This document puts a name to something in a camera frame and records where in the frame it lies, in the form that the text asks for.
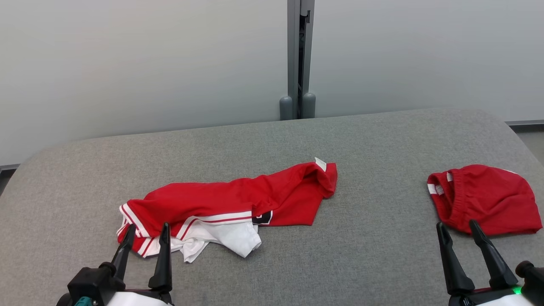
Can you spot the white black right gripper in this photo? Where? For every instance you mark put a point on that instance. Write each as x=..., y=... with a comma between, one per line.
x=488, y=298

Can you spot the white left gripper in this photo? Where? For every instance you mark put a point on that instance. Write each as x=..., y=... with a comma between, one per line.
x=140, y=299

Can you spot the red shorts with white stripe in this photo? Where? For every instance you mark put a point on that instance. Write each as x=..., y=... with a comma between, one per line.
x=488, y=199

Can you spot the red and white jersey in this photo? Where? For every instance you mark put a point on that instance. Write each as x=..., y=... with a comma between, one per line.
x=221, y=199

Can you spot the grey fabric sofa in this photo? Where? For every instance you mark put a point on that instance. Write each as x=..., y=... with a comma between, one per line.
x=382, y=255

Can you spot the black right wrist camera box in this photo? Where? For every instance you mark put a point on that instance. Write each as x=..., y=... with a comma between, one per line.
x=533, y=282

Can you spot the grey cylindrical post foot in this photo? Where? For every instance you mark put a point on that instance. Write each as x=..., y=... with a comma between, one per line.
x=286, y=108
x=309, y=105

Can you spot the grey partition post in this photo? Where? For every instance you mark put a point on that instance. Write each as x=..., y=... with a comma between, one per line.
x=293, y=51

